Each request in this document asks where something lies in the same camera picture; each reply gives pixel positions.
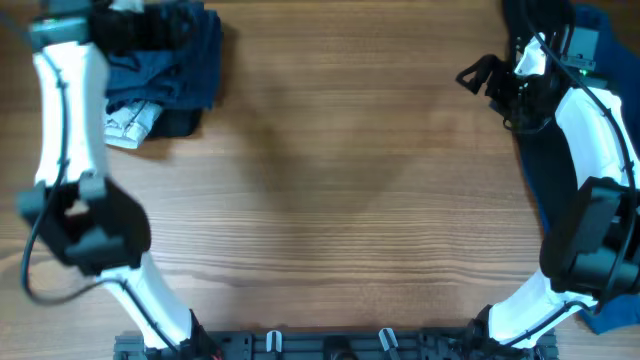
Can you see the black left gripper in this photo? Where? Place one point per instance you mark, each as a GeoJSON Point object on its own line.
{"type": "Point", "coordinates": [120, 28]}

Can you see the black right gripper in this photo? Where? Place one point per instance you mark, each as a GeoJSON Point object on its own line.
{"type": "Point", "coordinates": [500, 80]}

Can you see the dark blue denim shorts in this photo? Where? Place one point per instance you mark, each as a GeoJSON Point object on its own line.
{"type": "Point", "coordinates": [183, 79]}

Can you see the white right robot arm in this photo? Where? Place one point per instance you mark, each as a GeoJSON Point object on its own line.
{"type": "Point", "coordinates": [573, 114]}

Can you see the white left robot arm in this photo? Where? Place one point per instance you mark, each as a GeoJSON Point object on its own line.
{"type": "Point", "coordinates": [85, 219]}

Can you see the black shirt with logo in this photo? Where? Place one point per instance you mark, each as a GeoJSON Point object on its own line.
{"type": "Point", "coordinates": [550, 18]}

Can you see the black folded garment under jeans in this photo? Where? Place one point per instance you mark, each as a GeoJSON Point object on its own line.
{"type": "Point", "coordinates": [175, 124]}

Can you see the light blue folded jeans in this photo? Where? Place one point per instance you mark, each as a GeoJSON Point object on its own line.
{"type": "Point", "coordinates": [129, 126]}

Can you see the blue garment at right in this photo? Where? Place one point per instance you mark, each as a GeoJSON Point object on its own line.
{"type": "Point", "coordinates": [546, 161]}

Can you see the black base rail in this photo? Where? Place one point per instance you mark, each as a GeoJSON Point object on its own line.
{"type": "Point", "coordinates": [423, 344]}

